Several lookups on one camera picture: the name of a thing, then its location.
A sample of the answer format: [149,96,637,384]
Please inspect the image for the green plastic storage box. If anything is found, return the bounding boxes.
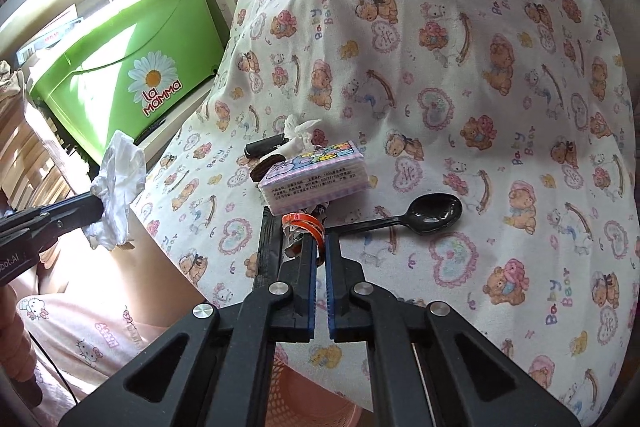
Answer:
[29,0,224,162]

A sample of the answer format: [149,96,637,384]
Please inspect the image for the left hand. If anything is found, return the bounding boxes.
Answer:
[0,285,37,383]

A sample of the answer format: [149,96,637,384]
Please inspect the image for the books on shelf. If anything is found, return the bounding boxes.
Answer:
[15,4,82,66]

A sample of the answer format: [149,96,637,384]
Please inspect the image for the teddy bear print sheet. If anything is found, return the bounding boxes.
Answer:
[134,0,639,426]

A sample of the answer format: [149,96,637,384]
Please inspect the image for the hello kitty pink clothing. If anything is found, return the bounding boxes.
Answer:
[17,294,165,425]

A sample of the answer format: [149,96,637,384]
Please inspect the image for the pink plastic trash basket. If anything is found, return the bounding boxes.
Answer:
[265,343,362,427]

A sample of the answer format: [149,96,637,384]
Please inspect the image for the black cylinder battery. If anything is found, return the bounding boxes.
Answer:
[244,133,288,159]

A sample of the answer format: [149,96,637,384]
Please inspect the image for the black hair tie ring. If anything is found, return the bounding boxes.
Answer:
[250,152,286,183]

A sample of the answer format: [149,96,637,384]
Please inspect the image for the black plastic spoon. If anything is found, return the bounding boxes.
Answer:
[326,193,463,236]

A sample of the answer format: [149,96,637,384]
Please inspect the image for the tissue pack purple plaid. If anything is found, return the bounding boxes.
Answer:
[258,141,370,216]

